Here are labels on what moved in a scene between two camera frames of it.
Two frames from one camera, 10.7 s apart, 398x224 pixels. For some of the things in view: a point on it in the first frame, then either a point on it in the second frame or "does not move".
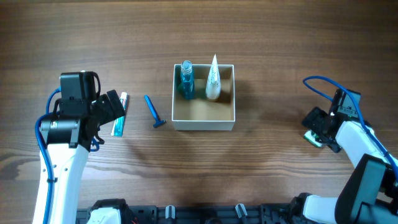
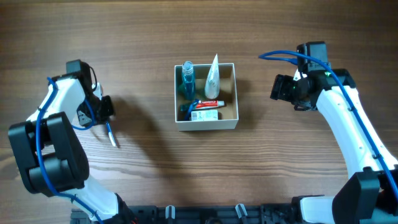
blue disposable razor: [158, 121] → [193, 106]
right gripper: [319, 123] → [280, 88]
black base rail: [277, 214] does not move
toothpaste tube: [119, 124] → [205, 104]
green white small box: [313, 139] → [204, 115]
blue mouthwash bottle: [187, 79] does not move
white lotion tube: [213, 87] does not move
